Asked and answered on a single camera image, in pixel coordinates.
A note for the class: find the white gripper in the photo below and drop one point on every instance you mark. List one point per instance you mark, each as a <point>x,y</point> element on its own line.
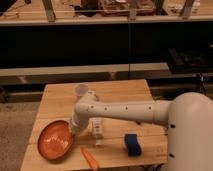
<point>77,128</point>

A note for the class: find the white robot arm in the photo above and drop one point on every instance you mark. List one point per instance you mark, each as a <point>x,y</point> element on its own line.
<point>189,118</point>

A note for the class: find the orange carrot toy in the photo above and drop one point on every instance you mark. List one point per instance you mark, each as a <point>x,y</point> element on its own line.
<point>90,159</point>

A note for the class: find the blue sponge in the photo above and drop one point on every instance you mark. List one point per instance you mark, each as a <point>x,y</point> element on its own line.
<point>132,145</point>

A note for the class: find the black machine at right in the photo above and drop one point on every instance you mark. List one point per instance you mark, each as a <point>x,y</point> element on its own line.
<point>190,59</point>

